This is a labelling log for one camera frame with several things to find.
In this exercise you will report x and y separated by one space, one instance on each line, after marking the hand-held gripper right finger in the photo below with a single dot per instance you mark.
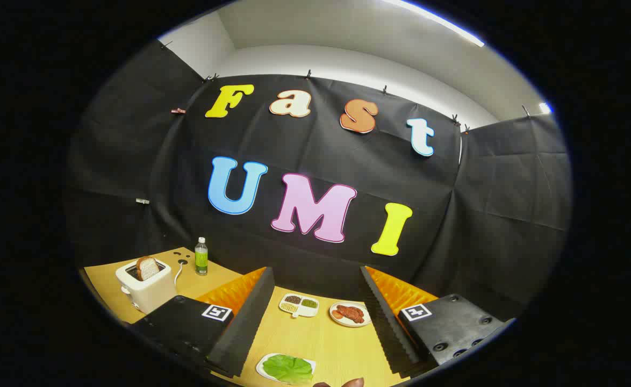
385 322

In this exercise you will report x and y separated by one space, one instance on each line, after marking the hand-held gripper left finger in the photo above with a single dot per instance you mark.
251 322

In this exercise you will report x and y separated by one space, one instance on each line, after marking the green lettuce leaf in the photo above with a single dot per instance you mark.
288 368

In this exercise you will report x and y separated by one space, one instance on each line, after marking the bread slice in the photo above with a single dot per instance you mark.
147 268

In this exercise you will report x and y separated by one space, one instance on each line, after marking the red meat slice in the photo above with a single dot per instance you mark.
349 313

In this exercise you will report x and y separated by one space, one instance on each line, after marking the round white plate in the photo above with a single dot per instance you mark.
342 322

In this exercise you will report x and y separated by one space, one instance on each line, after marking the square white plate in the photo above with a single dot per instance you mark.
264 368

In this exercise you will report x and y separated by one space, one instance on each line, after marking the white divided dish with beans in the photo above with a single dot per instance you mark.
299 305

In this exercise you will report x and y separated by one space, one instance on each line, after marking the green label plastic bottle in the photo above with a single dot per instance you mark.
201 260

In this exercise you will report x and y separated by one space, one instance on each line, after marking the white toaster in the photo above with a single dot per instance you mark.
151 293

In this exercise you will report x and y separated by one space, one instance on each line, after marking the black backdrop cloth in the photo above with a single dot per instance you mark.
315 145

